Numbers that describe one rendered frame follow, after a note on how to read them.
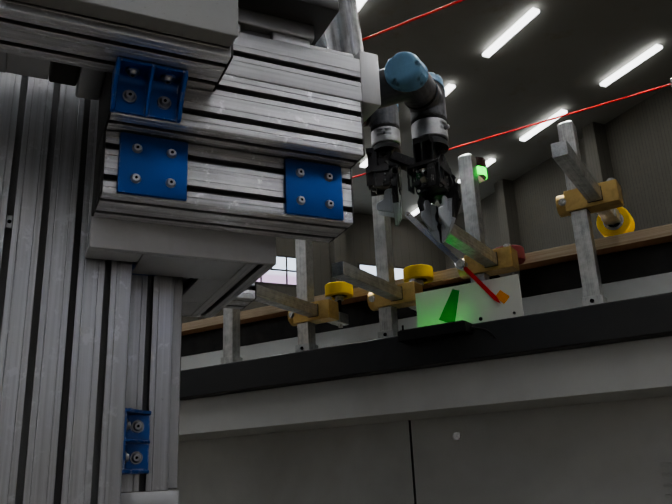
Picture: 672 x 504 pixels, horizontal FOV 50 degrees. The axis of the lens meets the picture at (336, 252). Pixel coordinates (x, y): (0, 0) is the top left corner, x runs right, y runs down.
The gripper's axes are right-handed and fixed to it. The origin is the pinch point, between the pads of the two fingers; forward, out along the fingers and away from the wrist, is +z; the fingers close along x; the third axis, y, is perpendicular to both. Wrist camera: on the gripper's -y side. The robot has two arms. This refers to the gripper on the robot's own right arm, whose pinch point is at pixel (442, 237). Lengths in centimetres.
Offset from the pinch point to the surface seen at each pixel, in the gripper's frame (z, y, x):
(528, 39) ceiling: -608, -820, -172
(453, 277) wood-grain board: -6.2, -45.6, -16.7
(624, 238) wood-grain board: -8, -46, 27
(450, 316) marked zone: 8.7, -28.2, -11.4
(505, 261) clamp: -1.9, -28.0, 3.3
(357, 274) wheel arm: 1.5, -6.3, -23.6
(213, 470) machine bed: 39, -51, -104
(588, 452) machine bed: 40, -51, 10
